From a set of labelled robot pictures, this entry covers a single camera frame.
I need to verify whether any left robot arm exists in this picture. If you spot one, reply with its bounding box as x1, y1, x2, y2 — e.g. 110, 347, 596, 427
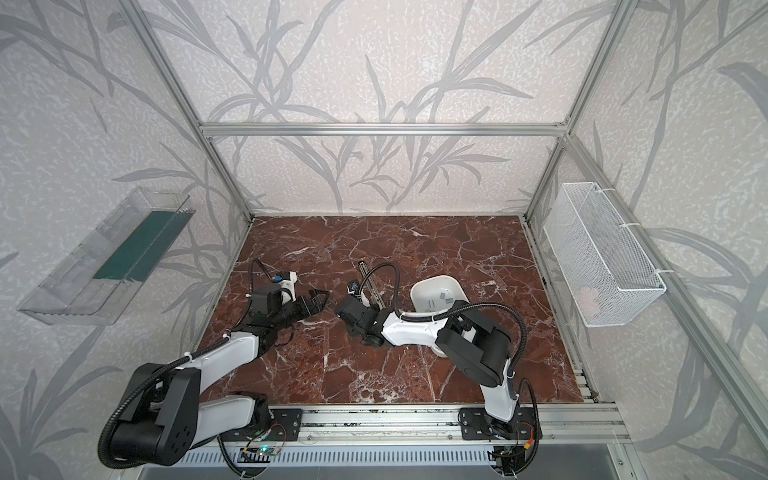
97, 271, 330, 470

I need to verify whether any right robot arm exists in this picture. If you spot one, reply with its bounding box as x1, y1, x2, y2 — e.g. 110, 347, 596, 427
335, 269, 541, 449

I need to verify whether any white plastic tray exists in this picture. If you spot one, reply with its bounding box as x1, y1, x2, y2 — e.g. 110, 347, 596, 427
410, 275, 469, 313

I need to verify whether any aluminium front rail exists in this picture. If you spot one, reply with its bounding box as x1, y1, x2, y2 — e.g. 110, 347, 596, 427
225, 403, 631, 449

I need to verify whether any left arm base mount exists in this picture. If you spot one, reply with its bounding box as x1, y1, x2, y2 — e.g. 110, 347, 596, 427
238, 408, 304, 442

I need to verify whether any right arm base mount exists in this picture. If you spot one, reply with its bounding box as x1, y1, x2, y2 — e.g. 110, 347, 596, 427
458, 406, 542, 441

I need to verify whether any clear plastic wall bin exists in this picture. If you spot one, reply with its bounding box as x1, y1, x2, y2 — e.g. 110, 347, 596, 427
18, 187, 195, 326

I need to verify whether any white wire mesh basket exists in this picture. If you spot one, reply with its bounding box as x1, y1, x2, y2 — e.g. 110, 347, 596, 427
544, 182, 666, 328

